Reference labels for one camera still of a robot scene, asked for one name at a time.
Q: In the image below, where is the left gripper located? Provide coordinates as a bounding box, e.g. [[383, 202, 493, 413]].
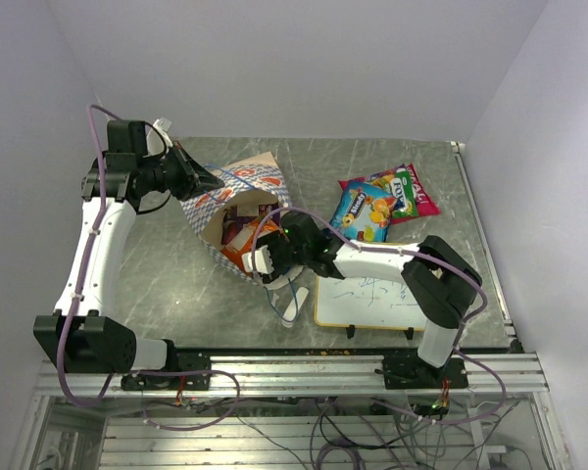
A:
[[138, 140, 225, 202]]

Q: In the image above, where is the checkered paper bag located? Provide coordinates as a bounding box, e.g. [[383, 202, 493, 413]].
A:
[[178, 151, 308, 322]]

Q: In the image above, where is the white eraser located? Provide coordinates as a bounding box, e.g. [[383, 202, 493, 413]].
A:
[[281, 287, 310, 328]]

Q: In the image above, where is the orange snack packet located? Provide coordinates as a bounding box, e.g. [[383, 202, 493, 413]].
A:
[[220, 217, 261, 272]]

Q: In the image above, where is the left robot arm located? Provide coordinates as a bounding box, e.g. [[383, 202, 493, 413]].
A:
[[33, 117, 224, 389]]

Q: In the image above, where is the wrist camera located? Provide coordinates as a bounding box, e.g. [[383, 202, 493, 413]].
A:
[[146, 117, 172, 157], [241, 245, 274, 274]]

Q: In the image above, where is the pink snack bag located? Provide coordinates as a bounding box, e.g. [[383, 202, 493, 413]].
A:
[[338, 164, 441, 224]]

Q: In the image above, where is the yellow framed whiteboard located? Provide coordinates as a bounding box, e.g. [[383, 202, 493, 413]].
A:
[[315, 277, 426, 332]]

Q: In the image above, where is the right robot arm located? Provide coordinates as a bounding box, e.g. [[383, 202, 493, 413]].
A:
[[242, 208, 488, 388]]

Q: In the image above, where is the aluminium rail frame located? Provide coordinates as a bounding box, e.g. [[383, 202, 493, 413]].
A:
[[10, 350, 572, 469]]

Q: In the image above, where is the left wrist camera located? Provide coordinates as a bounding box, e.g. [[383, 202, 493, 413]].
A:
[[146, 117, 172, 157]]

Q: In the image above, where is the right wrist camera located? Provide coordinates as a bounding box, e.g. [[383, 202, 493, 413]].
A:
[[241, 245, 274, 274]]

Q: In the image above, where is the green yellow candy bag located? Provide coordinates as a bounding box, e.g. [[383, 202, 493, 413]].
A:
[[366, 165, 418, 224]]

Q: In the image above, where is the blue snack bag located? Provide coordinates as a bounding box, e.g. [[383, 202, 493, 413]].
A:
[[330, 181, 397, 243]]

